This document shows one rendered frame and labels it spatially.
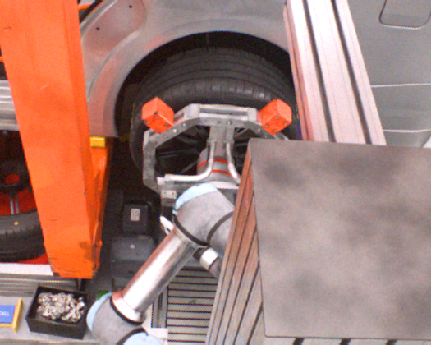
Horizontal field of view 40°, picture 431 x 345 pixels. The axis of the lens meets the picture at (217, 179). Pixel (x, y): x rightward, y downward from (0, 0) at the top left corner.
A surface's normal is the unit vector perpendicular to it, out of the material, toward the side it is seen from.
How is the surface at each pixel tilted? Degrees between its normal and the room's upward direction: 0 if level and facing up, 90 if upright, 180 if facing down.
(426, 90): 90
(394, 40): 90
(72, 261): 90
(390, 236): 0
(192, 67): 20
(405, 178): 0
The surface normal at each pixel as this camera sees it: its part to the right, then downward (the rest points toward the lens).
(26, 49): 0.01, 0.78
